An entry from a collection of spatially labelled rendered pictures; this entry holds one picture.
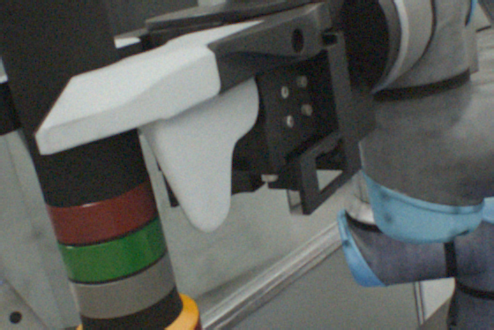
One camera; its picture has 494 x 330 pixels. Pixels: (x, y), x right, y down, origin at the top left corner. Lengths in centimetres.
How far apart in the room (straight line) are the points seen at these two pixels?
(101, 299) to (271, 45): 9
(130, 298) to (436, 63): 27
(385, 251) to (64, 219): 75
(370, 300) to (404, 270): 76
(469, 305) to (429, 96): 62
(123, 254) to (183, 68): 6
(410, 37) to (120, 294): 21
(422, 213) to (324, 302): 111
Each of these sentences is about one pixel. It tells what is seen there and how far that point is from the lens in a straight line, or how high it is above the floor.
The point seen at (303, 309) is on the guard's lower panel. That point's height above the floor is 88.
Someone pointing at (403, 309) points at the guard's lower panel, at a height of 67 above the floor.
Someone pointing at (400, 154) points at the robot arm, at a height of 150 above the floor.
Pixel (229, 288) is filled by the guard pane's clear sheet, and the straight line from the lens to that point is 132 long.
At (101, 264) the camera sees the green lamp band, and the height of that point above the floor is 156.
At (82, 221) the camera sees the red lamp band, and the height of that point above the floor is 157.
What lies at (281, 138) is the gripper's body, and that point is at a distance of 26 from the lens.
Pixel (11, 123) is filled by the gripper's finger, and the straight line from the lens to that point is 22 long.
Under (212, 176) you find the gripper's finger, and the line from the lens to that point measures 21.
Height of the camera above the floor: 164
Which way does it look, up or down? 18 degrees down
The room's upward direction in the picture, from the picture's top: 12 degrees counter-clockwise
